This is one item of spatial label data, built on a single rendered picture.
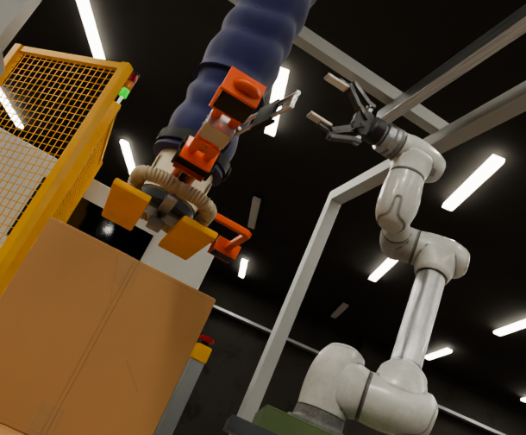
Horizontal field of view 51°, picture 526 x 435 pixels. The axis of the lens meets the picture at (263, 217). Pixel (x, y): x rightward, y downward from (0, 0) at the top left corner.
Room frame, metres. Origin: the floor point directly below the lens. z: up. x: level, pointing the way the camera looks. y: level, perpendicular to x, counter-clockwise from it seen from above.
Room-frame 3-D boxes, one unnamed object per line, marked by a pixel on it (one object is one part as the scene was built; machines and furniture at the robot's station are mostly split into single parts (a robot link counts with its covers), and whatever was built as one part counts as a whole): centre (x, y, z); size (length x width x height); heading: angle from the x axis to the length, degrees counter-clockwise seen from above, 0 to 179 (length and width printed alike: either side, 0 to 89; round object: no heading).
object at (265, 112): (0.97, 0.09, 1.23); 0.31 x 0.03 x 0.05; 25
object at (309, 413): (1.77, -0.41, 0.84); 0.22 x 0.18 x 0.06; 168
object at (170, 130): (1.49, 0.26, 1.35); 0.23 x 0.23 x 0.04
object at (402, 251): (1.90, -0.50, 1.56); 0.18 x 0.14 x 0.13; 163
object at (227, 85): (0.90, 0.14, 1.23); 0.08 x 0.07 x 0.05; 13
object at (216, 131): (1.03, 0.16, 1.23); 0.07 x 0.07 x 0.04; 13
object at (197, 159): (1.24, 0.21, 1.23); 0.10 x 0.08 x 0.06; 103
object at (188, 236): (1.51, 0.17, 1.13); 0.34 x 0.10 x 0.05; 13
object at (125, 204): (1.47, 0.36, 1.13); 0.34 x 0.10 x 0.05; 13
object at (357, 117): (1.33, -0.16, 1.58); 0.09 x 0.07 x 0.08; 103
